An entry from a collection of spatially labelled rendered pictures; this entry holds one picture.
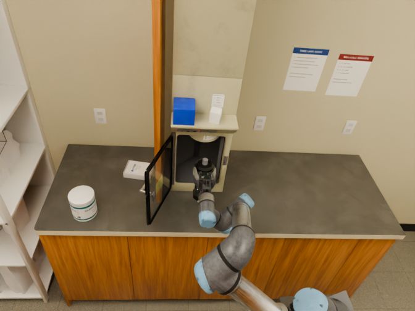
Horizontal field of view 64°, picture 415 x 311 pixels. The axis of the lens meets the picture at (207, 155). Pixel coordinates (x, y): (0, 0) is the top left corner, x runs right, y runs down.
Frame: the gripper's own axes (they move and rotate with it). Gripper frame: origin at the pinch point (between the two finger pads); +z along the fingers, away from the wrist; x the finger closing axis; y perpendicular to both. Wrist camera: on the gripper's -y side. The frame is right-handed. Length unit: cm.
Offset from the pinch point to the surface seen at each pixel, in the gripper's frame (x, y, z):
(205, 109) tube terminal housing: 0.8, 28.7, 13.1
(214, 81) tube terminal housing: -2.0, 44.0, 13.7
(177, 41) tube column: 15, 62, 14
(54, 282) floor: 103, -123, -2
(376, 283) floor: -150, -126, -3
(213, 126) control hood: -2.4, 26.8, 2.2
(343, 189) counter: -93, -32, 15
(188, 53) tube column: 11, 57, 14
